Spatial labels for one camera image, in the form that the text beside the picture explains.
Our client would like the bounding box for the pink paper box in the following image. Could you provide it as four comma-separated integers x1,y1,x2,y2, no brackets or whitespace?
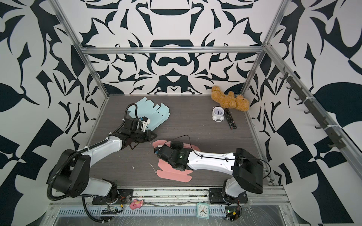
152,140,200,183

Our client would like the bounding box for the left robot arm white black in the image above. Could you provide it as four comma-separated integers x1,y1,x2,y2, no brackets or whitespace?
47,116,157,203

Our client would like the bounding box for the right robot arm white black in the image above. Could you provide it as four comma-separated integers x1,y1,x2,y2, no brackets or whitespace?
152,140,264,198

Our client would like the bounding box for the light blue flat paper box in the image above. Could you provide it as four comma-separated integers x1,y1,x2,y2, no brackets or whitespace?
136,97,170,131

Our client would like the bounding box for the white alarm clock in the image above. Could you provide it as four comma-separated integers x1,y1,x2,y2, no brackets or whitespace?
212,106,225,122

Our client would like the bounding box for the teal square clock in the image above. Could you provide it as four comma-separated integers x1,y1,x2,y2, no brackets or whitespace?
196,202,209,219

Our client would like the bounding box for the black remote control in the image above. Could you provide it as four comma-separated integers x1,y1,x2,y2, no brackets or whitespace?
224,108,237,130

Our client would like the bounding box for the pink small toy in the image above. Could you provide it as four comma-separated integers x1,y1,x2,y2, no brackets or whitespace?
129,199,144,210

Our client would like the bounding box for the small circuit board right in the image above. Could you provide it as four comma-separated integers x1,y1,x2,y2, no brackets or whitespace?
225,205,242,222

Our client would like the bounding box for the small circuit board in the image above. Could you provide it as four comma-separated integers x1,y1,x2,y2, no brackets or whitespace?
101,205,124,215
225,205,242,222

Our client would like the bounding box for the small circuit board left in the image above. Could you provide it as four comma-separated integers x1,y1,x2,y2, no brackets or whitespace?
101,205,124,215

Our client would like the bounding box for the brown teddy bear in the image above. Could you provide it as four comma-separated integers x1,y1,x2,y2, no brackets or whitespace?
211,86,250,112

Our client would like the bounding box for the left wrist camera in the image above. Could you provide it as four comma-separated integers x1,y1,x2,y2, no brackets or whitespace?
140,116,150,132

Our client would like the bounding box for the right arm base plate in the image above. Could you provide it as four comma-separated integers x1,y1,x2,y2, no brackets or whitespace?
208,188,248,205

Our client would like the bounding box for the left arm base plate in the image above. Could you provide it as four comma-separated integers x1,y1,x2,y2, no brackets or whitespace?
92,188,133,205

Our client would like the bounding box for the black wall hook rack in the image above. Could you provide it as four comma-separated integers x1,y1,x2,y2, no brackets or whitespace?
281,71,350,150

